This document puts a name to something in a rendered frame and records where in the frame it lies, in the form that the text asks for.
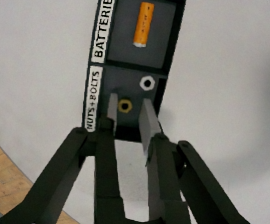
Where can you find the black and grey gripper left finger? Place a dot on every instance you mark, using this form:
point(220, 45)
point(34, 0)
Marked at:
point(45, 200)

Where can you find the orange aa battery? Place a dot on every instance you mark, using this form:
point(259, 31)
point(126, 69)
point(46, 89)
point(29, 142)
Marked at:
point(143, 24)

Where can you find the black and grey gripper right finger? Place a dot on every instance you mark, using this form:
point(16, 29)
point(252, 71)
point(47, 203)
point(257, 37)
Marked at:
point(205, 197)

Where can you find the dark grey three-compartment bin rack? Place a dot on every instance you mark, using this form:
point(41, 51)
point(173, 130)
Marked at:
point(103, 75)

